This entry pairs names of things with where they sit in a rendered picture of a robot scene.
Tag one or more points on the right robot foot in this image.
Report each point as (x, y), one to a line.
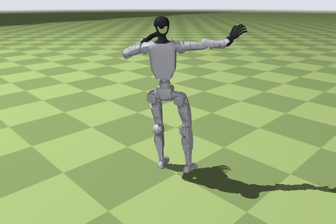
(187, 168)

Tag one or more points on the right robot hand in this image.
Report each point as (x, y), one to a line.
(235, 33)

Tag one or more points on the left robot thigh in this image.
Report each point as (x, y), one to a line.
(156, 108)

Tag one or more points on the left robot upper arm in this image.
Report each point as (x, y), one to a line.
(141, 48)

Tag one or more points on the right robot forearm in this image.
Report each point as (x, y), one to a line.
(215, 43)

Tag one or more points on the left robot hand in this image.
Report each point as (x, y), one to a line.
(151, 36)

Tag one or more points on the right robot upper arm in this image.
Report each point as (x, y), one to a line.
(182, 46)

